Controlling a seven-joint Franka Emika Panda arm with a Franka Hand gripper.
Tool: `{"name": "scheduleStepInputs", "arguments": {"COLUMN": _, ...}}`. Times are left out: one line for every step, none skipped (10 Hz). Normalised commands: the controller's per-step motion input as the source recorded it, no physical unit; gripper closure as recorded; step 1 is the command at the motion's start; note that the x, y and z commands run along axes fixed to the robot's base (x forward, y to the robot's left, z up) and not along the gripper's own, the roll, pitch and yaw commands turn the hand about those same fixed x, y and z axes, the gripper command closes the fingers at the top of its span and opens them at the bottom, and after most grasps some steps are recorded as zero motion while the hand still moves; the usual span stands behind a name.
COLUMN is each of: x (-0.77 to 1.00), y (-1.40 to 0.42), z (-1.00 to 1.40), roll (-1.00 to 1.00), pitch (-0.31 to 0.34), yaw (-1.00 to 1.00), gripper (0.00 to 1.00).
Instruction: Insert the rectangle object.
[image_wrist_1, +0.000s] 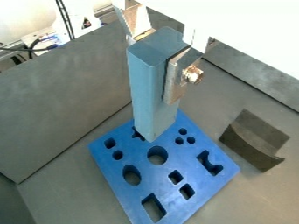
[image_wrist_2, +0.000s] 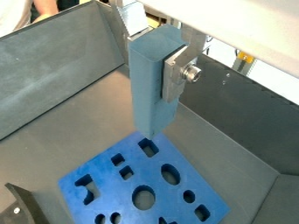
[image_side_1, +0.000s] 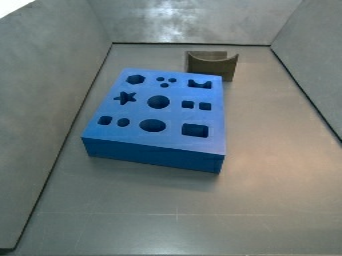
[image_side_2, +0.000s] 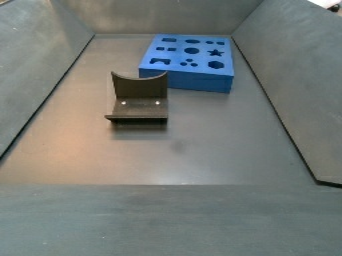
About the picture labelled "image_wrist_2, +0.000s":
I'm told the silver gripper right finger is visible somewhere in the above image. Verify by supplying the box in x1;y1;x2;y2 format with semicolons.
162;24;206;102

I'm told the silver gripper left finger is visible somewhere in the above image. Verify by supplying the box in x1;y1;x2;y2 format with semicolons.
109;0;150;40

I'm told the blue-grey rectangular block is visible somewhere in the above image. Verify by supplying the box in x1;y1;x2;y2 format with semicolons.
128;24;184;139

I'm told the yellow black clamp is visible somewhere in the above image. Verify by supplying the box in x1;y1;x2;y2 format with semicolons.
237;51;254;71

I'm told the white robot housing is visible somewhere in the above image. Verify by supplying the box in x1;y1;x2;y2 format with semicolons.
138;0;299;78

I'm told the person in white shirt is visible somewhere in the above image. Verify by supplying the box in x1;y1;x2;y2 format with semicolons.
0;0;81;39

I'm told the grey plastic bin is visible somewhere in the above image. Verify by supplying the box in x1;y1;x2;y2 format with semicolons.
0;0;299;224

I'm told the blue shape sorting board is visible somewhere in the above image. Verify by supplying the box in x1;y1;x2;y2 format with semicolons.
58;132;229;224

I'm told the black curved bracket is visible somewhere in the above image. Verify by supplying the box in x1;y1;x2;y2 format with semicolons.
0;183;50;224

